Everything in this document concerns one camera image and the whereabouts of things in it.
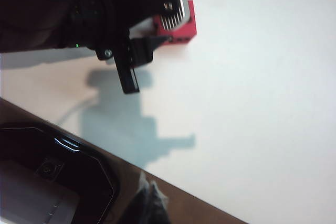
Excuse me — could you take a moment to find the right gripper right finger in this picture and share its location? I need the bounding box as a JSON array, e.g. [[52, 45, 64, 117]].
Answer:
[[148, 180, 171, 224]]

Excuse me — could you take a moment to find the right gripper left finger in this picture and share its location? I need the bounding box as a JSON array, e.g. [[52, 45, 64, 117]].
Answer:
[[122, 171, 150, 224]]

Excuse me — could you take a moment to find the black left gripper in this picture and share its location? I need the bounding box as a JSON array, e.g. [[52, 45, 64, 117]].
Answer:
[[94, 15, 171, 95]]

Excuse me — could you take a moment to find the pink block Y B four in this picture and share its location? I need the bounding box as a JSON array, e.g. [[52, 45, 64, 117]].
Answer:
[[153, 0, 197, 46]]

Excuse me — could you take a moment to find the black glossy base housing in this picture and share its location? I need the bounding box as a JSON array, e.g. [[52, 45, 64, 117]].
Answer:
[[0, 121, 121, 224]]

